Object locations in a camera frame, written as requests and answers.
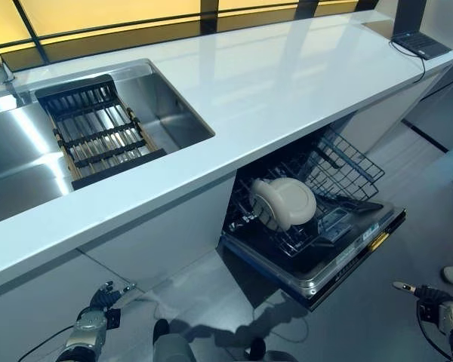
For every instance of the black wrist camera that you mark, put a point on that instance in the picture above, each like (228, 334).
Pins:
(114, 318)
(428, 313)

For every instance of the cream ceramic plate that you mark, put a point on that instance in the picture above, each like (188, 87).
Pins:
(255, 186)
(290, 203)

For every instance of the dark window frame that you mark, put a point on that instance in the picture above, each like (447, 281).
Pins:
(136, 37)

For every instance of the grey detergent dispenser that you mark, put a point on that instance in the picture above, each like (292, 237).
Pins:
(334, 224)

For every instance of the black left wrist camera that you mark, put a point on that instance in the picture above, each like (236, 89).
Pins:
(114, 318)

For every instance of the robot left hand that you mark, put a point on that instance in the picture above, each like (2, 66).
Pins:
(103, 298)

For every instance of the black sink drying rack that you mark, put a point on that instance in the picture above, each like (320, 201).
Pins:
(117, 173)

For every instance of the dark laptop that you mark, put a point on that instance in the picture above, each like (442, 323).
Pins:
(423, 45)

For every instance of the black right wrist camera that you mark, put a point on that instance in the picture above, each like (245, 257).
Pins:
(428, 313)

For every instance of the stainless steel sink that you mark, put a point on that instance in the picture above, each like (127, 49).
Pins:
(19, 143)

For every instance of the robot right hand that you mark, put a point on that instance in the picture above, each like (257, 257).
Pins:
(430, 296)

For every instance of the dishwasher door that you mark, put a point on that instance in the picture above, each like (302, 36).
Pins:
(287, 264)

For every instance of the white cabinet door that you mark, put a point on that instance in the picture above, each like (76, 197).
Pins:
(166, 234)
(30, 301)

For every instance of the dishwasher plate rack with tines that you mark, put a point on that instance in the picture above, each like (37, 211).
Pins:
(249, 226)

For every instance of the white cabinet end panel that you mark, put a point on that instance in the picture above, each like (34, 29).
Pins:
(385, 113)

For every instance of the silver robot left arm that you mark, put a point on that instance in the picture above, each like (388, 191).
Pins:
(87, 328)

